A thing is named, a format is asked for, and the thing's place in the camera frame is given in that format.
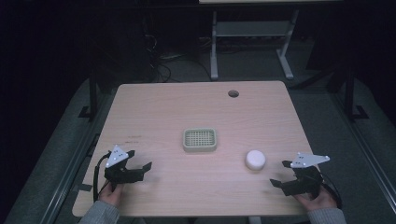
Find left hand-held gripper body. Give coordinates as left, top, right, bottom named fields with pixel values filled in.
left=104, top=145, right=146, bottom=191

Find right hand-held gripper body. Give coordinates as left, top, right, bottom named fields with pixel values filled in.
left=280, top=151, right=331, bottom=200

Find white round cap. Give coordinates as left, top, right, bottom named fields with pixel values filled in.
left=245, top=149, right=267, bottom=172

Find green grid soap dish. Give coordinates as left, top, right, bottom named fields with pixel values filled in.
left=182, top=127, right=218, bottom=153

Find person's right hand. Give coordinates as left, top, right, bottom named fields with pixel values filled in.
left=293, top=186, right=339, bottom=213

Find person's left hand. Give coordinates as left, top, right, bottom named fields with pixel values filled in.
left=98, top=181, right=124, bottom=208

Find black metal stand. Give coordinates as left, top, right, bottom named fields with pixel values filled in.
left=78, top=66, right=101, bottom=123
left=342, top=62, right=370, bottom=121

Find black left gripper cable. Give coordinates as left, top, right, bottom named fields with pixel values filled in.
left=92, top=151, right=112, bottom=203

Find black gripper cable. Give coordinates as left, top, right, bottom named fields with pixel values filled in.
left=92, top=151, right=112, bottom=203
left=320, top=174, right=344, bottom=209

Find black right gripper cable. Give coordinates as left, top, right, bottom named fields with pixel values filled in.
left=320, top=174, right=344, bottom=209

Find tangled black floor cables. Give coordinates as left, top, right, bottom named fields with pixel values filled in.
left=141, top=15, right=213, bottom=83

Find grey metal desk frame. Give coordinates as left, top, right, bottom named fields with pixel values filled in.
left=209, top=8, right=301, bottom=81

